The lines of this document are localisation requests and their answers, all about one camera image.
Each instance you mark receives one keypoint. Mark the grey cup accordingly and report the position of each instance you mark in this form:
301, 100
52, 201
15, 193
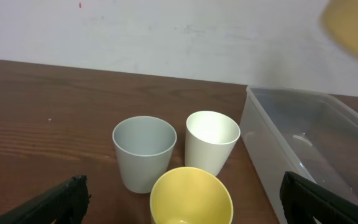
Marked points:
143, 146

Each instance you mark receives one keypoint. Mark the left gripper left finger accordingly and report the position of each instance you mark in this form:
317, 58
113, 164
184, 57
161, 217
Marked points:
65, 203

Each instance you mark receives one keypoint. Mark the white cup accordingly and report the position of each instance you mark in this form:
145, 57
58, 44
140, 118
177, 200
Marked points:
210, 138

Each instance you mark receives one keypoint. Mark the yellow bowl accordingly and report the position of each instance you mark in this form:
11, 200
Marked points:
340, 21

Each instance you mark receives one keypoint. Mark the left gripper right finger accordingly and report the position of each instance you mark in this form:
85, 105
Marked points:
306, 202

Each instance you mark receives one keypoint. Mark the clear plastic container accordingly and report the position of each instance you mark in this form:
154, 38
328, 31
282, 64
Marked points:
312, 134

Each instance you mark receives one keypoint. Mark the yellow cup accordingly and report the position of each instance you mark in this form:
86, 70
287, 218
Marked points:
190, 195

